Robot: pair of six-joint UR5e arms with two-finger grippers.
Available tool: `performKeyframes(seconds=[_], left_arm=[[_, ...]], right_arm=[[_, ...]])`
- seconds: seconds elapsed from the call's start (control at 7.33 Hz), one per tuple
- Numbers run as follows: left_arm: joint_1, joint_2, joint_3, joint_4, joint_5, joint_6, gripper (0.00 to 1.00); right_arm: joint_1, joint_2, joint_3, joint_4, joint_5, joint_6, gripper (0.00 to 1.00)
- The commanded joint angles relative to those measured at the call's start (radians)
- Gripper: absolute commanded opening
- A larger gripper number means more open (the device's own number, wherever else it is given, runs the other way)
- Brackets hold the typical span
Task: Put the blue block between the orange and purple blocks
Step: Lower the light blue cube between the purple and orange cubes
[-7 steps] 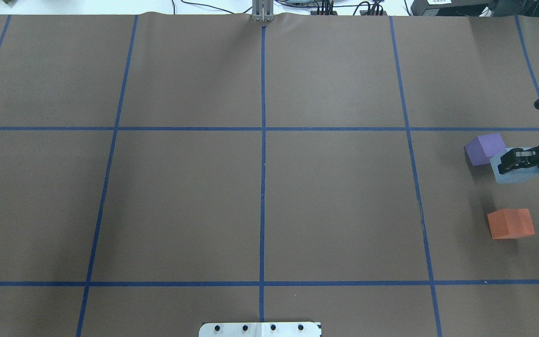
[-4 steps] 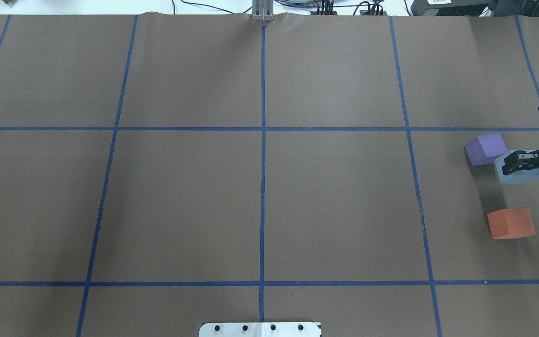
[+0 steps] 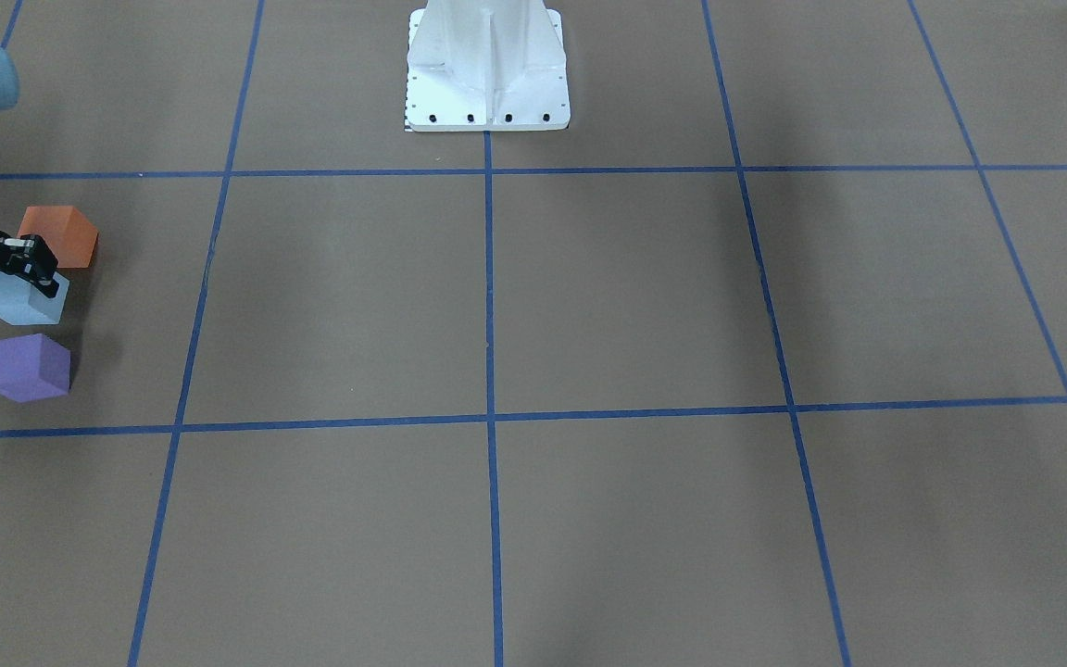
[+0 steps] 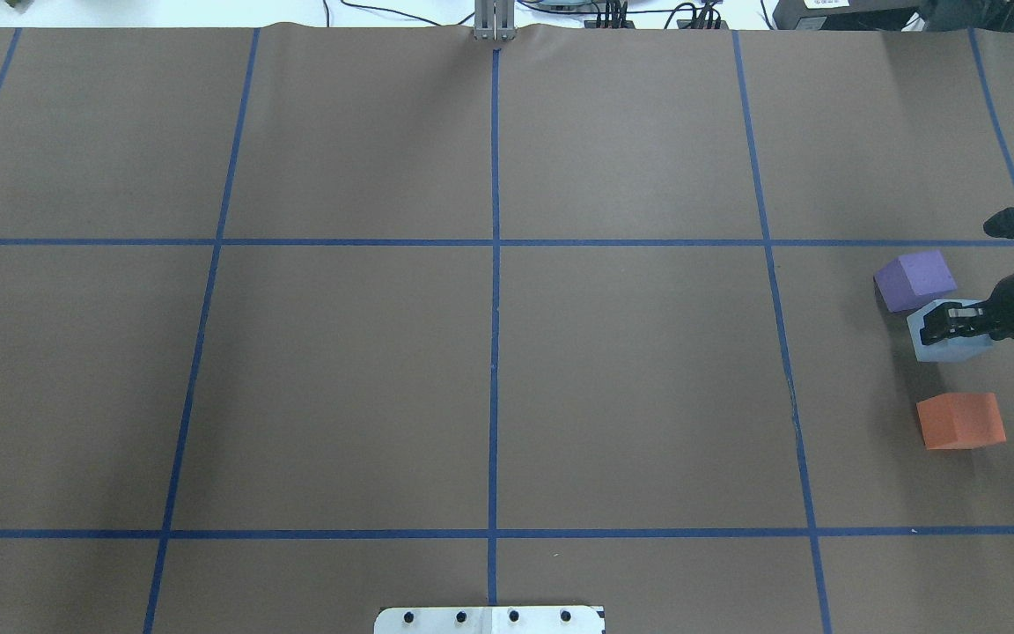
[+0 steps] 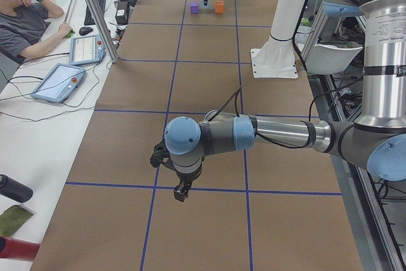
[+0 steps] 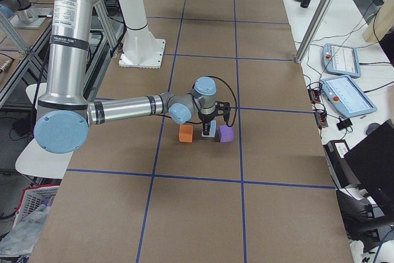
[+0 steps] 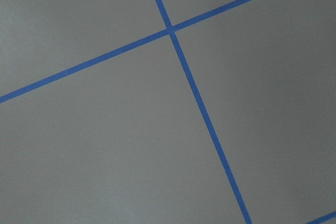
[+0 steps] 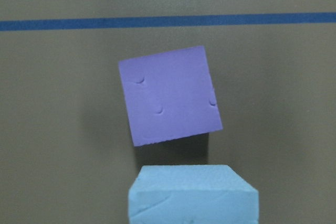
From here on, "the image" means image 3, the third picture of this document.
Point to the light blue foam block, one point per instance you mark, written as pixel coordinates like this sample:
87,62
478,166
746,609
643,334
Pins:
22,304

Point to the brown paper table cover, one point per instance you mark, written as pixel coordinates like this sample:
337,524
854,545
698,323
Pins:
762,362

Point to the purple foam block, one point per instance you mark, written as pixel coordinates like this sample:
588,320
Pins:
33,367

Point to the orange foam block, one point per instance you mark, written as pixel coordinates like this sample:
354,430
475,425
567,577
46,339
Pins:
67,231

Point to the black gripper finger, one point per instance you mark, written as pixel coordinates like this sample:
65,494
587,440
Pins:
31,259

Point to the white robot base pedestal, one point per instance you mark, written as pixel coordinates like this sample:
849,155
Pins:
486,66

